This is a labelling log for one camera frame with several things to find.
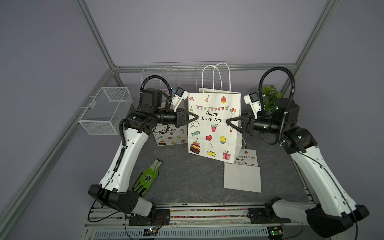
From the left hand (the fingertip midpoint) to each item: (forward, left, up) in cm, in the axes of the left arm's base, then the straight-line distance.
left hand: (197, 118), depth 60 cm
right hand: (-3, -12, +1) cm, 12 cm away
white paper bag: (+15, +18, -29) cm, 37 cm away
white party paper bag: (-9, -28, -43) cm, 52 cm away
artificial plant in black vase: (+33, -50, -18) cm, 62 cm away
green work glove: (-8, +30, -40) cm, 50 cm away
